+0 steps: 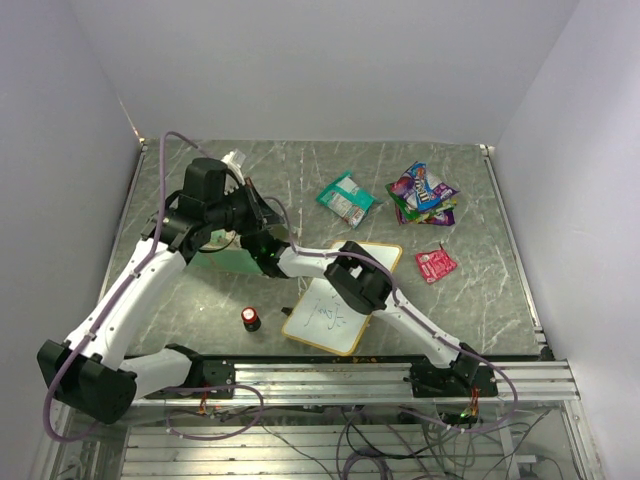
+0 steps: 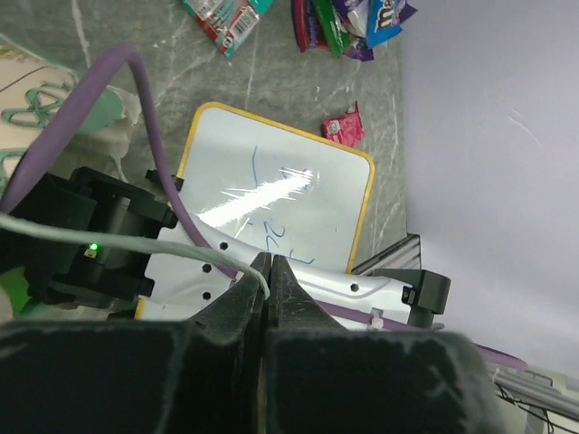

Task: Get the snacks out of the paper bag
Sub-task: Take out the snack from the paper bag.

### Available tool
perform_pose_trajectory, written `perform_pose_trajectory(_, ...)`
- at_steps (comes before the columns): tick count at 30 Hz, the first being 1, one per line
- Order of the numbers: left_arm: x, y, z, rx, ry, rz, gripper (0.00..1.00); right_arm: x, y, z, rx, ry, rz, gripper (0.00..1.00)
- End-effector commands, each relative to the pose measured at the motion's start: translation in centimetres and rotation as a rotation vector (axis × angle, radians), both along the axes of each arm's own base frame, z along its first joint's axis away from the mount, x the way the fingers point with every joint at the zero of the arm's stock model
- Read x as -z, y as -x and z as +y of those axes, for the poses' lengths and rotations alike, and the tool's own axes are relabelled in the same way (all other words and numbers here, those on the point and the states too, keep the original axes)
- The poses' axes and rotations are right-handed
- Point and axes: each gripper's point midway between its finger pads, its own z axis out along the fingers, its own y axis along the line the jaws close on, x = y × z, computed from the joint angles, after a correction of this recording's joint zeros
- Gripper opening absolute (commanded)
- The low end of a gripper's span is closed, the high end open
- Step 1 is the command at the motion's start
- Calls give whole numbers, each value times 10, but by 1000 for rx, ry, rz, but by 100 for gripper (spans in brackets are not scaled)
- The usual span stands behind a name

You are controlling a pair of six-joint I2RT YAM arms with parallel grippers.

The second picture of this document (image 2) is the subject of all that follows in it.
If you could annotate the blue M&M's candy bag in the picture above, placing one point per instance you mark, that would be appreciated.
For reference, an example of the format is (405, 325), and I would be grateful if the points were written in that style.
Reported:
(384, 20)

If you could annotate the purple Fox's berries candy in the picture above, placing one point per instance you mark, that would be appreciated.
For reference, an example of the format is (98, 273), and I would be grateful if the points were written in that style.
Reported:
(307, 28)

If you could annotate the small yellow-framed whiteboard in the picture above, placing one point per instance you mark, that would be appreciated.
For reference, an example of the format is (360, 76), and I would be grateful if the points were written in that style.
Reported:
(251, 185)

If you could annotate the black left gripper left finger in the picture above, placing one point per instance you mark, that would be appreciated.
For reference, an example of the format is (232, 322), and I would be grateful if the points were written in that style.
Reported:
(198, 375)

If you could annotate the teal snack packet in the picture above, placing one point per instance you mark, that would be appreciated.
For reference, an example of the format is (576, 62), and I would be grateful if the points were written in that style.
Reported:
(228, 23)

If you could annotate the red snack packet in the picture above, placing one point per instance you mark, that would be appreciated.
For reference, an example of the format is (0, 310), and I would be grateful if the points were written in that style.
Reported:
(347, 129)

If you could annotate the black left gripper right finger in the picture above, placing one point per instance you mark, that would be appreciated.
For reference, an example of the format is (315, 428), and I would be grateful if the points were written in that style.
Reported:
(323, 378)

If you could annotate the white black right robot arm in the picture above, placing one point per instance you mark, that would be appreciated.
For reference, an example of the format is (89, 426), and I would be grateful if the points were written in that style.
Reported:
(161, 285)

